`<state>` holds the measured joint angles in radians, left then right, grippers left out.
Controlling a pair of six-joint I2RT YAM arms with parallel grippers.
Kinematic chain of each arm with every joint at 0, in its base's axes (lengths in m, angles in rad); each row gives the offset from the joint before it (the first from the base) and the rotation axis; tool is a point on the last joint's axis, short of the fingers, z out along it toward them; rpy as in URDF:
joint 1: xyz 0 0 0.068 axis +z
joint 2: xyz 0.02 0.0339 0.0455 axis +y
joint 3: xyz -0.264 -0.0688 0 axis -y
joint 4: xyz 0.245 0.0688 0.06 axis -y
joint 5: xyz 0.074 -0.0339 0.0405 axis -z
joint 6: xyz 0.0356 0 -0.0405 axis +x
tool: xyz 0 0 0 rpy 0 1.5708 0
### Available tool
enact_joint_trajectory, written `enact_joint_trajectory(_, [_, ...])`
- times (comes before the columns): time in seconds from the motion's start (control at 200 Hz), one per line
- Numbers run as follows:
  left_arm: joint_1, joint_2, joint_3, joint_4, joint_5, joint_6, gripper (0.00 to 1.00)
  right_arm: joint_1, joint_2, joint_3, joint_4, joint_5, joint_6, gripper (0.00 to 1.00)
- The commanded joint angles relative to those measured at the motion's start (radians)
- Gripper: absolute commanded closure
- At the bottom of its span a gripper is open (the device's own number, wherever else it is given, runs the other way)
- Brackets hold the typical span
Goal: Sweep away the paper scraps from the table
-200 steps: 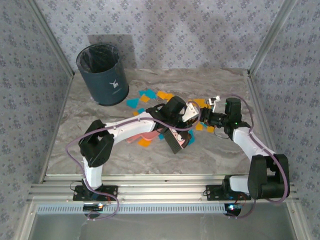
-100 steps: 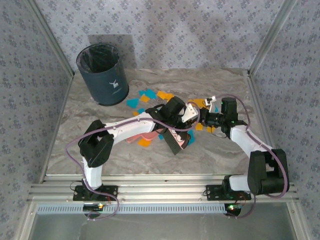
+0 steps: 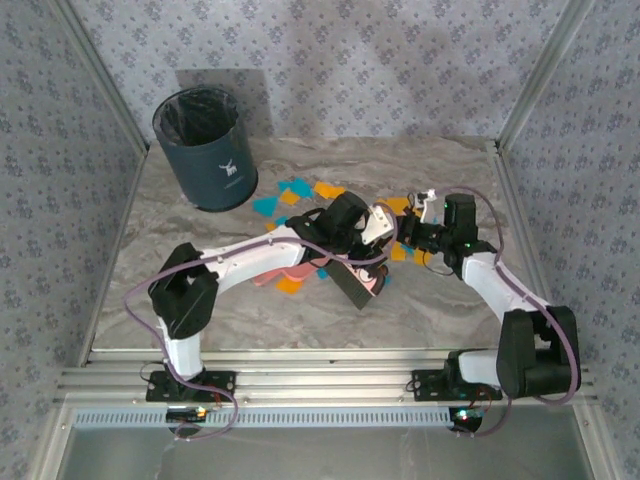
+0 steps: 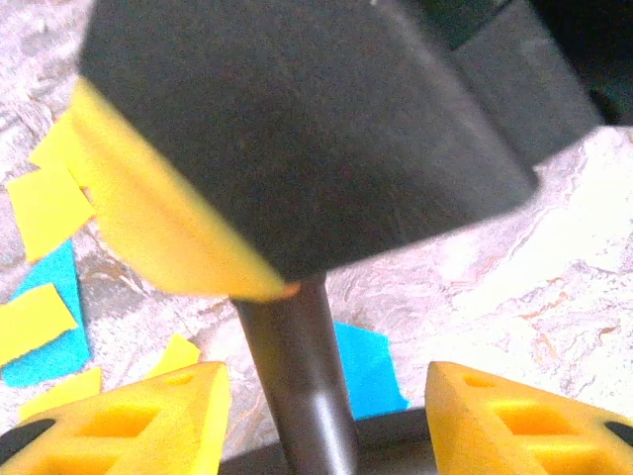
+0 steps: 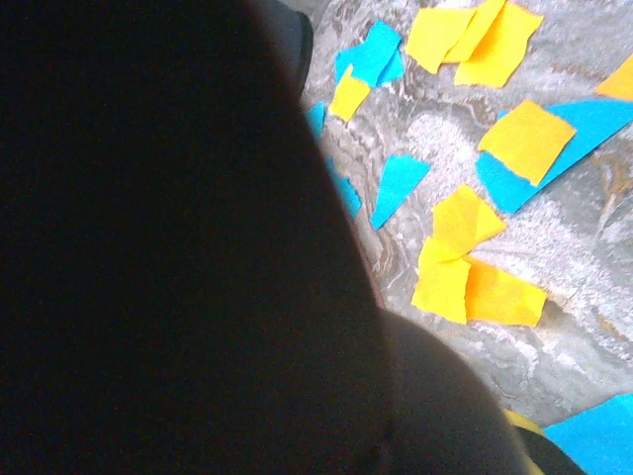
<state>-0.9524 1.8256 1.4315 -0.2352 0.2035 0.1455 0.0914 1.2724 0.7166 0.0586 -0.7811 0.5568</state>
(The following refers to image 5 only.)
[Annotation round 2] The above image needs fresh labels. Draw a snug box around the small yellow paper scrap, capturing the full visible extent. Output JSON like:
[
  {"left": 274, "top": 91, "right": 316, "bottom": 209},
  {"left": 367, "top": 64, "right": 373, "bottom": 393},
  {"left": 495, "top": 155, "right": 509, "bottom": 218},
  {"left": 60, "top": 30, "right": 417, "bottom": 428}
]
[{"left": 327, "top": 63, "right": 372, "bottom": 124}]

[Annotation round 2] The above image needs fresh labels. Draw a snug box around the large blue paper scrap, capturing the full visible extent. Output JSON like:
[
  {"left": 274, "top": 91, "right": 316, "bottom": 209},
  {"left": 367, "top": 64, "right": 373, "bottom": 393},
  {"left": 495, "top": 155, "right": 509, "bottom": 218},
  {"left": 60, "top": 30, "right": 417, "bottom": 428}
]
[{"left": 475, "top": 98, "right": 633, "bottom": 216}]

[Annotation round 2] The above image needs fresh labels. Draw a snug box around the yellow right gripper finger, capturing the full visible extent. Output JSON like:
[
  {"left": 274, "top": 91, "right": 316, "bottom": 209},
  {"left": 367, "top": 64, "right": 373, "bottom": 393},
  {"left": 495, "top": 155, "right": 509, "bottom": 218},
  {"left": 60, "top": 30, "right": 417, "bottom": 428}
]
[{"left": 502, "top": 409, "right": 588, "bottom": 475}]

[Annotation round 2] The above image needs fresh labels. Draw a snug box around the triangular blue paper scrap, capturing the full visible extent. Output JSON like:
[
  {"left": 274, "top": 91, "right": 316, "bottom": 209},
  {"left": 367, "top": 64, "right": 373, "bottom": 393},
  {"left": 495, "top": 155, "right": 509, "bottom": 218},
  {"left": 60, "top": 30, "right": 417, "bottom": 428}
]
[{"left": 369, "top": 153, "right": 432, "bottom": 231}]

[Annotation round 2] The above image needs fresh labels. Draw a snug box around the small dark hand brush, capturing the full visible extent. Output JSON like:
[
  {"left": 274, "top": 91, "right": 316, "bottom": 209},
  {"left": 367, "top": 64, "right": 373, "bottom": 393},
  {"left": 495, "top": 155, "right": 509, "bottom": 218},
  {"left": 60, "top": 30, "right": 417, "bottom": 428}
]
[{"left": 0, "top": 0, "right": 533, "bottom": 475}]

